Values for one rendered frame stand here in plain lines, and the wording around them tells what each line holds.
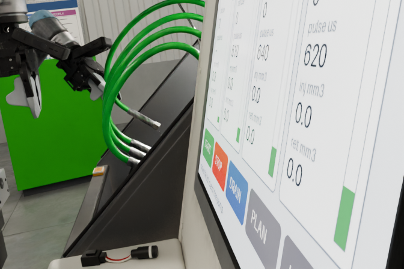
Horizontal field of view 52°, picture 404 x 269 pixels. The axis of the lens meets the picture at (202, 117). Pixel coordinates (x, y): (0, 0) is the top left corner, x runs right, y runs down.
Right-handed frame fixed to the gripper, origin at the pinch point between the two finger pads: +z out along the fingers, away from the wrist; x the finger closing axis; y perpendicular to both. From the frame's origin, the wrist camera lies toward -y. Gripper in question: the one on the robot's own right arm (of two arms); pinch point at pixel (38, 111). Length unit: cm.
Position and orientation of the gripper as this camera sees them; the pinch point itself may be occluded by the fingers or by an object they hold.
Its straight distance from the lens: 95.1
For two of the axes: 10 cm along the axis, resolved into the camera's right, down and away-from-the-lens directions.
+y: -9.8, 1.5, -1.1
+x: 1.4, 1.7, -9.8
